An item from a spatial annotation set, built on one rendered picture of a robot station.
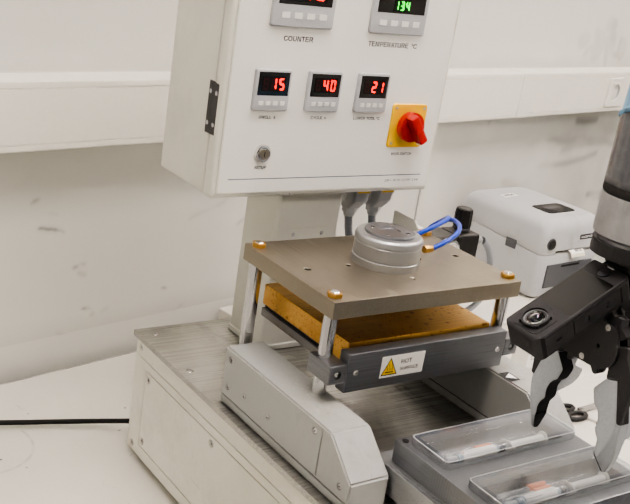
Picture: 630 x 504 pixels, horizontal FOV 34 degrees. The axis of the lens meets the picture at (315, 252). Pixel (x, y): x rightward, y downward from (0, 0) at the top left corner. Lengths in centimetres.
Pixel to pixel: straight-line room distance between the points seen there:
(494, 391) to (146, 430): 45
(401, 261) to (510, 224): 101
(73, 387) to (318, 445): 63
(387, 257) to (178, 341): 33
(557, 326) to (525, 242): 122
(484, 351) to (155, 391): 42
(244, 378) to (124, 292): 58
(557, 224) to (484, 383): 91
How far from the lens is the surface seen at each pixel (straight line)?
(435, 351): 115
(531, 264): 212
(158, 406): 134
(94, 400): 157
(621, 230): 94
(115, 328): 171
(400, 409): 126
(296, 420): 108
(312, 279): 110
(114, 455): 144
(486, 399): 126
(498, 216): 217
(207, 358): 131
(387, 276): 114
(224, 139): 117
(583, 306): 93
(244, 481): 118
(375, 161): 130
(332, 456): 104
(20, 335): 161
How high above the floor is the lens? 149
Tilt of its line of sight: 19 degrees down
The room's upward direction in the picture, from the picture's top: 9 degrees clockwise
